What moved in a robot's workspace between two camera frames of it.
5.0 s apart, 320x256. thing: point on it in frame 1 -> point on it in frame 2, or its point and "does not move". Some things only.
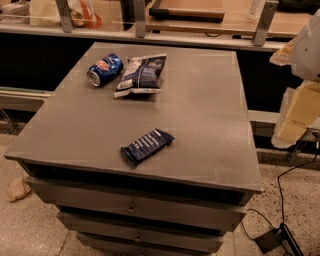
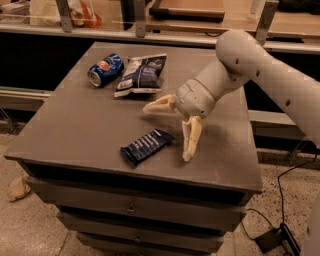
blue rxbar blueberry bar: x=147 y=145 does not move
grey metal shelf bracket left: x=65 y=15 does not move
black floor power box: x=278 y=237 does not move
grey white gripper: x=308 y=55 -> x=194 y=98
